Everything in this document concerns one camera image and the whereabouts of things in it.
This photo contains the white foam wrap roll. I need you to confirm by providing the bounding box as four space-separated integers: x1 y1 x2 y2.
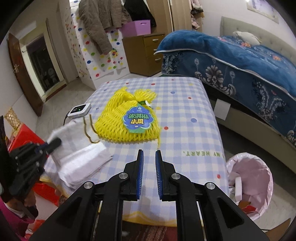
58 142 112 188

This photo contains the white bag with gold stripes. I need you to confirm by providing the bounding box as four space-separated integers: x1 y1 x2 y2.
47 115 100 165

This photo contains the yellow foam fruit net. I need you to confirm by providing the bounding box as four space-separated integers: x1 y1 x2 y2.
94 87 161 145

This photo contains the pink lined trash bin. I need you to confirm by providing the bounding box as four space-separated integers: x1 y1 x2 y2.
226 153 273 221

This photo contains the red plastic stool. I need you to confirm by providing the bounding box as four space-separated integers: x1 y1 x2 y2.
8 124 61 201

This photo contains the plaid trousers leg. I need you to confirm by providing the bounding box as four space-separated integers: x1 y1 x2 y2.
121 221 177 241

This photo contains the white paper label on bed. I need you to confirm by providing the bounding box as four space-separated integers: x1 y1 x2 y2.
214 99 231 121

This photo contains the polka dot white cabinet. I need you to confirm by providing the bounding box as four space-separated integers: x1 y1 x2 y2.
58 1 130 90

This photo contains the blue floral blanket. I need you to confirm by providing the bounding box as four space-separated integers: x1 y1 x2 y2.
157 30 295 144

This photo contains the brown wooden drawer cabinet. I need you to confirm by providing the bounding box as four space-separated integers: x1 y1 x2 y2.
122 33 165 77

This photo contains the brown quilted jacket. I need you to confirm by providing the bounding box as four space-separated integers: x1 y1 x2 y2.
78 0 132 54

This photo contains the purple storage basket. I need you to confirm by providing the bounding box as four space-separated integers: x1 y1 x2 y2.
121 20 151 38

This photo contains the white pillow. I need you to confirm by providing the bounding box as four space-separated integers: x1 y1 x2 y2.
232 31 262 46

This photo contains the black hanging coat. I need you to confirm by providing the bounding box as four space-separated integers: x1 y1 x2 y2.
123 0 157 28

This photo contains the light wooden wardrobe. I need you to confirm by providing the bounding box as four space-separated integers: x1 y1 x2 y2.
146 0 204 35

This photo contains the grey upholstered bed frame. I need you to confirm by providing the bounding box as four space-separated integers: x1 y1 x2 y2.
203 16 296 173

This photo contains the large wall poster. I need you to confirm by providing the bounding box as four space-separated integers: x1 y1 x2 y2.
246 0 280 24

